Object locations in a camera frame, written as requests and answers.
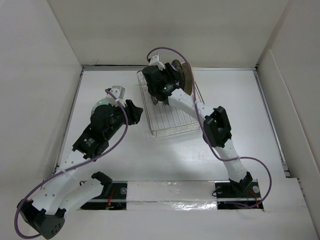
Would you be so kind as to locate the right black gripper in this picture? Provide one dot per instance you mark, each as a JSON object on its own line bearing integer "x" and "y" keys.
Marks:
{"x": 173, "y": 77}

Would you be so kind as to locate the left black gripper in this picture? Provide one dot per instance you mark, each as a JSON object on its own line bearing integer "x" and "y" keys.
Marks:
{"x": 133, "y": 112}

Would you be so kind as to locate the dark striped rim plate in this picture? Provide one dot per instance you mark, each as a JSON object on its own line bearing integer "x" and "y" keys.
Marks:
{"x": 176, "y": 64}

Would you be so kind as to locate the brown rim cream bowl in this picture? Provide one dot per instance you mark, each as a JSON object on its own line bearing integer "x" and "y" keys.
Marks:
{"x": 154, "y": 100}

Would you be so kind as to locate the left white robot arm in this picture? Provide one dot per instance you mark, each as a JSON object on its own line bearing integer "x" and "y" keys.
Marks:
{"x": 46, "y": 208}

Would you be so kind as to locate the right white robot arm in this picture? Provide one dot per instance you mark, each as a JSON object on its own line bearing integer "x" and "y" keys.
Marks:
{"x": 216, "y": 131}

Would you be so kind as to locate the beige wooden plate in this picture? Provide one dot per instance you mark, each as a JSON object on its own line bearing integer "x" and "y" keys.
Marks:
{"x": 188, "y": 82}

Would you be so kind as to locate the clear glass plate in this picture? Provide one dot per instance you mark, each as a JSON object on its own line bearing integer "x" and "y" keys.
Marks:
{"x": 101, "y": 102}

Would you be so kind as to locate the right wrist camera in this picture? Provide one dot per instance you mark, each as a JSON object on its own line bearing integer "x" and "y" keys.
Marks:
{"x": 155, "y": 60}

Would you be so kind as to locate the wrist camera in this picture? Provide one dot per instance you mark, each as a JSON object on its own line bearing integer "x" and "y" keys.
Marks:
{"x": 155, "y": 60}
{"x": 115, "y": 95}

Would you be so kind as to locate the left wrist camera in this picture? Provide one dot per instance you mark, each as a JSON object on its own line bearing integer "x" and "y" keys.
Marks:
{"x": 115, "y": 95}

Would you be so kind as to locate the wire dish rack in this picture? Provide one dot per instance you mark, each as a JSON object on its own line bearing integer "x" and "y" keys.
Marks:
{"x": 162, "y": 119}

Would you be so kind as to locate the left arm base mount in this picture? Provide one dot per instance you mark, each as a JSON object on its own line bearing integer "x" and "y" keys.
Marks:
{"x": 113, "y": 198}

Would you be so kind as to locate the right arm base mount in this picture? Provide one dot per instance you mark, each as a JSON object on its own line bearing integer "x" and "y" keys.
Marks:
{"x": 228, "y": 199}

